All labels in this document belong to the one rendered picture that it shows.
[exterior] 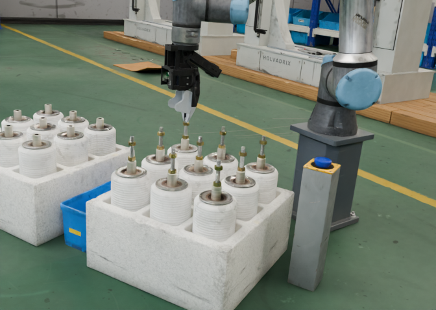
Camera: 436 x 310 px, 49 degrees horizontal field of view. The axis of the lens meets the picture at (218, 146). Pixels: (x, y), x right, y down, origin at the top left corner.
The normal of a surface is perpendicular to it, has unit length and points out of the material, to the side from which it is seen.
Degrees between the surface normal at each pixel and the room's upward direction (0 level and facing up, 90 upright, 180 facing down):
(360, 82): 97
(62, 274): 0
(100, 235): 90
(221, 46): 90
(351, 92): 97
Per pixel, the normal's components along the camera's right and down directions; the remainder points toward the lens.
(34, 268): 0.07, -0.95
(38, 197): 0.85, 0.22
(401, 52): 0.59, 0.29
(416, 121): -0.80, 0.13
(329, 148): -0.15, 0.30
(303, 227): -0.49, 0.24
